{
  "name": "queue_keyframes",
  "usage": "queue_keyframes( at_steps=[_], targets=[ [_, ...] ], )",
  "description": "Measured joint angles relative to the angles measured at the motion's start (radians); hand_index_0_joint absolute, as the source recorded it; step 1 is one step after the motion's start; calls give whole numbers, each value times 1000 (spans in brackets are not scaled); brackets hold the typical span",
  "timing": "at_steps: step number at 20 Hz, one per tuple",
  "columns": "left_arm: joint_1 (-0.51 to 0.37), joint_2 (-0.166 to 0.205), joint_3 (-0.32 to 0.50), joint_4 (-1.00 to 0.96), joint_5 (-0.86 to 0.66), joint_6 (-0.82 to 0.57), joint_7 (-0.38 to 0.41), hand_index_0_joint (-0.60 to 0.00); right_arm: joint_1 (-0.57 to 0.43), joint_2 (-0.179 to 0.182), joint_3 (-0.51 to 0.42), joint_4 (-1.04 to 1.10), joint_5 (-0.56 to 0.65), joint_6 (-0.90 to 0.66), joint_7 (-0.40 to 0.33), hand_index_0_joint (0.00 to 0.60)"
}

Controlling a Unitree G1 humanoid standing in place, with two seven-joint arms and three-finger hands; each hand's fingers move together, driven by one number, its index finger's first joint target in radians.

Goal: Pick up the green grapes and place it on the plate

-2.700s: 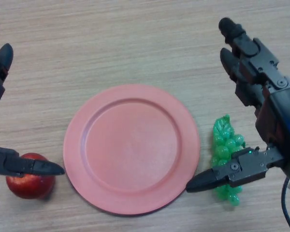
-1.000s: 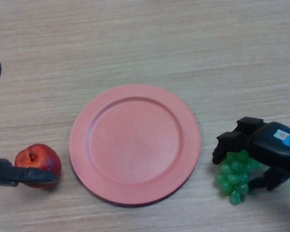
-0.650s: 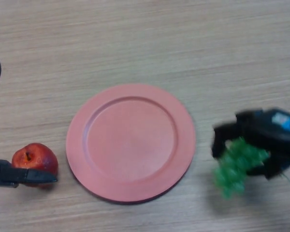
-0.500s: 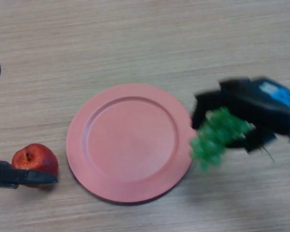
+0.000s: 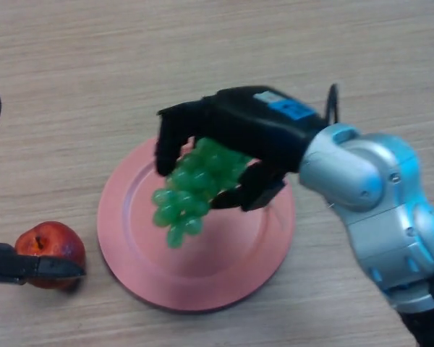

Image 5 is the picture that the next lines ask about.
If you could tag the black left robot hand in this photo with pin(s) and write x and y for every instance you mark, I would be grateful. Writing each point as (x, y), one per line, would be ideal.
(7, 265)

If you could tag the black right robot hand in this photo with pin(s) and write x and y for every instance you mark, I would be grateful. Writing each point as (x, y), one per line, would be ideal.
(253, 126)

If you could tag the green grapes bunch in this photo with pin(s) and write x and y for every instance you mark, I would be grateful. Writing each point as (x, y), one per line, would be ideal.
(199, 180)

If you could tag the pink round plate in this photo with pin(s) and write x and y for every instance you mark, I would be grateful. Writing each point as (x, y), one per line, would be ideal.
(220, 264)

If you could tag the red apple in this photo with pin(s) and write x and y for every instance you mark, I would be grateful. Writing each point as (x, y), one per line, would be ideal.
(54, 238)

